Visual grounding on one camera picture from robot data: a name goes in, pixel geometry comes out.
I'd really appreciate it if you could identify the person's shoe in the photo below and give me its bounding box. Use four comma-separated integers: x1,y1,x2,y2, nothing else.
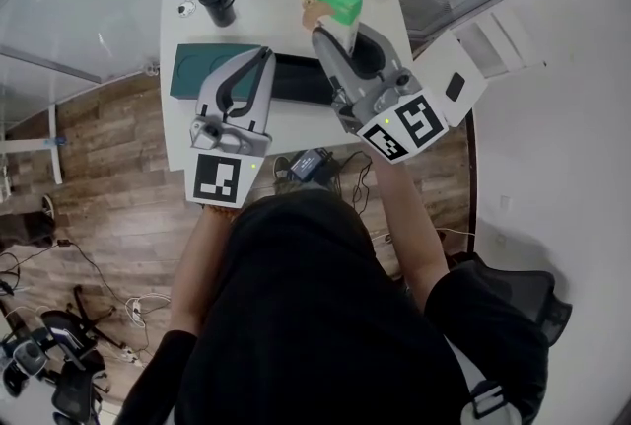
272,155,293,181

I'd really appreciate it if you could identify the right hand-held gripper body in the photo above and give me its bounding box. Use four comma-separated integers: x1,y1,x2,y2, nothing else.
330,67,451,166

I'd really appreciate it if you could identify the white flat board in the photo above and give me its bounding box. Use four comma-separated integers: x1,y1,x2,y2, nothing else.
412,29,490,128

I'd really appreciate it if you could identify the long black floor cable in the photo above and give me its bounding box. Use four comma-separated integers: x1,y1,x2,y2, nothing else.
0,238,127,316

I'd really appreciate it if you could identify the dark green box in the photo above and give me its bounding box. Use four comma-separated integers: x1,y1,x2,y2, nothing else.
170,42,262,104

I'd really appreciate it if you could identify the person's black shirt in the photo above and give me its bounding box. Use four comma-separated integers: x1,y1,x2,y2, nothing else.
115,189,549,425

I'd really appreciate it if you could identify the white desk frame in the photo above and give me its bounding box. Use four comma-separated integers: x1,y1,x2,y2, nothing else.
0,103,66,186

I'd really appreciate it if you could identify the black swivel chair base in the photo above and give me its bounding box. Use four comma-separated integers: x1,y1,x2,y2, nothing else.
38,284,122,425

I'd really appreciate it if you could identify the person's right forearm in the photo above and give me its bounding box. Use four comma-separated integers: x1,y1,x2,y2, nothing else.
372,151,451,316

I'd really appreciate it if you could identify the white power strip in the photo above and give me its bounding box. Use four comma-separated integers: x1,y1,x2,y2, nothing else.
125,297,149,330

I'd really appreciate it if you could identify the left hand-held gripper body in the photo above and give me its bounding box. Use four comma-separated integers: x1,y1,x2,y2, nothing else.
185,116,274,211

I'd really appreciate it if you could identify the person's left forearm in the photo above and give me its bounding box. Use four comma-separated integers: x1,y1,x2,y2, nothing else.
170,204,243,341

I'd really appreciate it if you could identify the black camera equipment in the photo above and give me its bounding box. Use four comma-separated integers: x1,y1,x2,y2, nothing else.
0,332,51,397

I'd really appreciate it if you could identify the small black pad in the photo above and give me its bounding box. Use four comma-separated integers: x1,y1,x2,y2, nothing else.
445,72,467,104

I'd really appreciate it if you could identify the black power adapter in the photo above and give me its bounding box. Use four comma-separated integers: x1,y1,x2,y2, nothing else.
287,147,337,185

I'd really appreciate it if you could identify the white wall shelf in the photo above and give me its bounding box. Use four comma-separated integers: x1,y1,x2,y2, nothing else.
452,7,547,80

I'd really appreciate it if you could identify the black drinking bottle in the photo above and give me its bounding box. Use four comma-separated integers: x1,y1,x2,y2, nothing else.
193,0,238,28

